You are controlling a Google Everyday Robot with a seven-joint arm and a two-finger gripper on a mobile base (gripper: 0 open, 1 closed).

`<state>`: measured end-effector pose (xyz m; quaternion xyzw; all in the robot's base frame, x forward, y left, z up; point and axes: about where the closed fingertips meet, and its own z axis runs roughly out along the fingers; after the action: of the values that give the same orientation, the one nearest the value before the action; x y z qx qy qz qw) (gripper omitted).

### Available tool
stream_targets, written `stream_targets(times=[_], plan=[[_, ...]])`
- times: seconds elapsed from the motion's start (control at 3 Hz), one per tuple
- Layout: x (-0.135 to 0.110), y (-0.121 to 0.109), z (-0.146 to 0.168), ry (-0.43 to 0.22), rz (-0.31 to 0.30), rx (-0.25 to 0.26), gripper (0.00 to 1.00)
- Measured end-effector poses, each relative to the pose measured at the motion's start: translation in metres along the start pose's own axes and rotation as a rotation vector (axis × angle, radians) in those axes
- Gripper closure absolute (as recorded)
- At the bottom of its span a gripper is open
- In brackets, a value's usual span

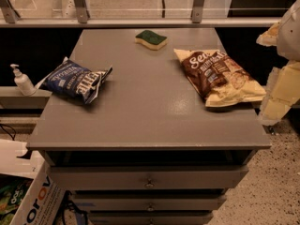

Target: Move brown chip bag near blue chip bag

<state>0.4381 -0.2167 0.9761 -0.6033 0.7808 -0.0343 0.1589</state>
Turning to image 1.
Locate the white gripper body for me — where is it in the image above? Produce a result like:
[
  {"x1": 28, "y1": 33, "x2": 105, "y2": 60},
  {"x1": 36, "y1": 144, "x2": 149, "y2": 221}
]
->
[{"x1": 277, "y1": 0, "x2": 300, "y2": 61}]

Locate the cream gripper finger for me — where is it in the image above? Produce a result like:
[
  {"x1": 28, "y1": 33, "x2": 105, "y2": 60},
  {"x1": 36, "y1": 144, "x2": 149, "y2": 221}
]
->
[
  {"x1": 256, "y1": 22, "x2": 280, "y2": 47},
  {"x1": 259, "y1": 61, "x2": 300, "y2": 126}
]

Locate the brown sea salt chip bag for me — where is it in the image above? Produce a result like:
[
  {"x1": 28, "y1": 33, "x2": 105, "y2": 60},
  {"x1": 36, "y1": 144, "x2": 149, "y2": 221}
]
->
[{"x1": 173, "y1": 49, "x2": 266, "y2": 108}]

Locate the blue kettle chip bag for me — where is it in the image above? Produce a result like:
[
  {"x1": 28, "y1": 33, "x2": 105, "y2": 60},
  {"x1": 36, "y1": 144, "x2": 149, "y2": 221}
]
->
[{"x1": 36, "y1": 57, "x2": 113, "y2": 104}]

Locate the green and yellow sponge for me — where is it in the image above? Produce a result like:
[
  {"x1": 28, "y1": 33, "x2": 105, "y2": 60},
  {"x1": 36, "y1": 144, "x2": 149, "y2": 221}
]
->
[{"x1": 135, "y1": 30, "x2": 168, "y2": 51}]

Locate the grey drawer cabinet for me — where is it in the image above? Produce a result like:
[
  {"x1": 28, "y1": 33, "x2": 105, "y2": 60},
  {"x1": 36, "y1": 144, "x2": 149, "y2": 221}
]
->
[{"x1": 28, "y1": 28, "x2": 270, "y2": 225}]

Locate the round metal drawer knob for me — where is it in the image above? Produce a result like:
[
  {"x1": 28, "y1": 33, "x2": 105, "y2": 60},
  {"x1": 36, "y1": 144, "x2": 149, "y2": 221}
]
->
[{"x1": 144, "y1": 179, "x2": 155, "y2": 188}]

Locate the white pump bottle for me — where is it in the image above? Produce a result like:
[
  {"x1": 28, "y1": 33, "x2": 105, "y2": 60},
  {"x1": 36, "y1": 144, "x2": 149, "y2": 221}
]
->
[{"x1": 10, "y1": 64, "x2": 36, "y2": 96}]

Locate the white cardboard box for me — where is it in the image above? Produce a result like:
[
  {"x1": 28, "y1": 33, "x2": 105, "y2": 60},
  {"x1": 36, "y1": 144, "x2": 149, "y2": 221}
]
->
[{"x1": 0, "y1": 139, "x2": 65, "y2": 225}]

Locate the metal railing frame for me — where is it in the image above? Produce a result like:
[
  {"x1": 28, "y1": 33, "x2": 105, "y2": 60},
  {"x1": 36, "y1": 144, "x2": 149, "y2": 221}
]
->
[{"x1": 0, "y1": 0, "x2": 295, "y2": 28}]

